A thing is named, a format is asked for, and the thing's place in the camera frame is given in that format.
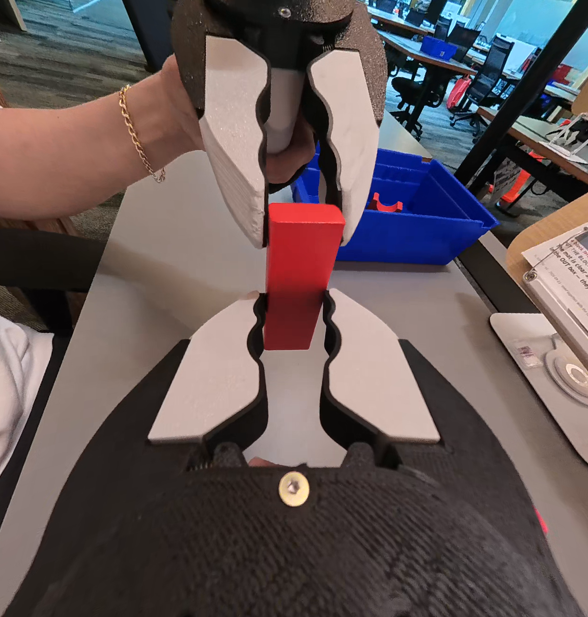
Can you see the printed instruction sheet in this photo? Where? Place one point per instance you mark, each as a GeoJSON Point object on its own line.
{"type": "Point", "coordinates": [573, 270]}

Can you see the red rectangular block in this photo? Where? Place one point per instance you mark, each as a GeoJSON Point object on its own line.
{"type": "Point", "coordinates": [299, 270]}

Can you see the person's left hand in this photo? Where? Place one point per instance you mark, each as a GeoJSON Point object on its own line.
{"type": "Point", "coordinates": [183, 115]}

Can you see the red arch block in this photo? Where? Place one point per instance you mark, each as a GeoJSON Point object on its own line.
{"type": "Point", "coordinates": [385, 205]}

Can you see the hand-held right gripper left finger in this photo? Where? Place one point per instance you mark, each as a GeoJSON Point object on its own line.
{"type": "Point", "coordinates": [212, 385]}

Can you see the black metal post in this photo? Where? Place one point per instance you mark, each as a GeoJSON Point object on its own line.
{"type": "Point", "coordinates": [525, 91]}

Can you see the blue plastic bin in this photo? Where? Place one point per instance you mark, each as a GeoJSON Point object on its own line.
{"type": "Point", "coordinates": [419, 231]}

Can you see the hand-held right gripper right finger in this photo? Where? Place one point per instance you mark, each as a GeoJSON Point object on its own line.
{"type": "Point", "coordinates": [376, 385]}

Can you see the orange plastic object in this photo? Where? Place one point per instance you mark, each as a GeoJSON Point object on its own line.
{"type": "Point", "coordinates": [515, 185]}

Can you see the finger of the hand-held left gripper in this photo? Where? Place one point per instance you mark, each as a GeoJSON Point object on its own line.
{"type": "Point", "coordinates": [231, 120]}
{"type": "Point", "coordinates": [352, 120]}

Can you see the wooden top desk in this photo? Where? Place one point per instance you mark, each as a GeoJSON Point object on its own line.
{"type": "Point", "coordinates": [554, 144]}

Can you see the white board stand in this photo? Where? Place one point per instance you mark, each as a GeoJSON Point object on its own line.
{"type": "Point", "coordinates": [530, 366]}

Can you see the person's white shirt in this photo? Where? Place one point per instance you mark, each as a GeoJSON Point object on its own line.
{"type": "Point", "coordinates": [9, 385]}

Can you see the small blue bin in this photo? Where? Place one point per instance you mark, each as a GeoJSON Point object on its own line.
{"type": "Point", "coordinates": [438, 48]}

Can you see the red bag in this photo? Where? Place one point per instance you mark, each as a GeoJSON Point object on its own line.
{"type": "Point", "coordinates": [459, 94]}

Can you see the person's right hand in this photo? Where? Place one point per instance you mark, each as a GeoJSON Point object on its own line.
{"type": "Point", "coordinates": [262, 462]}

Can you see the grey office desk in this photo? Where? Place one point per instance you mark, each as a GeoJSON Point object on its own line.
{"type": "Point", "coordinates": [419, 60]}

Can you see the person's left forearm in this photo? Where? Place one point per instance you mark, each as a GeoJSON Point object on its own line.
{"type": "Point", "coordinates": [62, 149]}

